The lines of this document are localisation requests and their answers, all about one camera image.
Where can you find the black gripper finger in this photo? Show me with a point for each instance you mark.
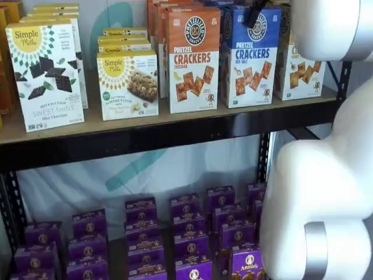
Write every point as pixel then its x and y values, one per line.
pixel 255 14

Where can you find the blue pretzel crackers box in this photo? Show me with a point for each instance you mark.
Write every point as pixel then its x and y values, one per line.
pixel 221 2
pixel 250 87

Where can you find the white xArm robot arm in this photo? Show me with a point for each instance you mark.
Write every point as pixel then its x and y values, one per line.
pixel 320 189

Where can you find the orange pretzel crackers box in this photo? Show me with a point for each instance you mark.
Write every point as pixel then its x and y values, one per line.
pixel 161 29
pixel 151 17
pixel 192 58

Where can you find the gold pretzel crackers box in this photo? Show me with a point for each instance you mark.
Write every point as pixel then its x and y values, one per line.
pixel 303 81

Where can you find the yellow Simple Mills bar box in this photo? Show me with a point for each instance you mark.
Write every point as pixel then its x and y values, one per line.
pixel 128 87
pixel 125 31
pixel 122 38
pixel 125 46

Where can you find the black metal shelf rack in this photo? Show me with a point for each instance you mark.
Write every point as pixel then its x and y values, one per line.
pixel 175 137

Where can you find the purple Annie's snack box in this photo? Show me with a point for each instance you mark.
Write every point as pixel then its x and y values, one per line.
pixel 257 192
pixel 189 226
pixel 88 224
pixel 190 248
pixel 42 236
pixel 237 236
pixel 87 272
pixel 185 205
pixel 193 271
pixel 221 198
pixel 35 259
pixel 87 249
pixel 258 208
pixel 142 233
pixel 228 216
pixel 147 272
pixel 141 211
pixel 246 266
pixel 32 275
pixel 145 255

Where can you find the white Simple Mills cookie box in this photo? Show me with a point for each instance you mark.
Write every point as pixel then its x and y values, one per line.
pixel 43 87
pixel 52 14
pixel 55 10
pixel 55 6
pixel 83 87

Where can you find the wooden shelf board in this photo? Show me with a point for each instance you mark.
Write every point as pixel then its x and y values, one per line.
pixel 96 126

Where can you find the mustard yellow snack box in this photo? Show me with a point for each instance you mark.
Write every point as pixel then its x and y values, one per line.
pixel 13 11

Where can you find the orange-brown snack box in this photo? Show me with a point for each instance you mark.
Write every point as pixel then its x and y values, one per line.
pixel 6 87

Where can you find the white teal-print backdrop sheet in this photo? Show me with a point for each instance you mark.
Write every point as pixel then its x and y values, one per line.
pixel 87 181

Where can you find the purple Annie's snack boxes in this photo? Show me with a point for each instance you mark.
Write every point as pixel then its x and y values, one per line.
pixel 116 256

